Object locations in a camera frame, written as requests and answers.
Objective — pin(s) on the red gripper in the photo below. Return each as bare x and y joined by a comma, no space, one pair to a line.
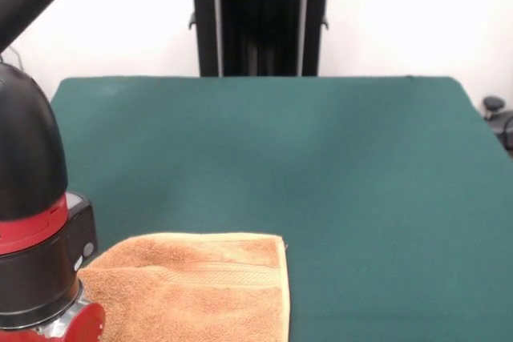
86,324

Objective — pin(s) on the orange terry towel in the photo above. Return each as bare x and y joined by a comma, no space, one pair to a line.
200,298

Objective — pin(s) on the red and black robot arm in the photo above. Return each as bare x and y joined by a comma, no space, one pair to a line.
28,198

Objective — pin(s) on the dark green table cloth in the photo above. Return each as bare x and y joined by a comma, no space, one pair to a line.
320,158

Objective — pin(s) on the black office chair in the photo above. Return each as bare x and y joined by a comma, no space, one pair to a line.
499,117

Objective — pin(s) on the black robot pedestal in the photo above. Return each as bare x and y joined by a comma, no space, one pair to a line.
260,29

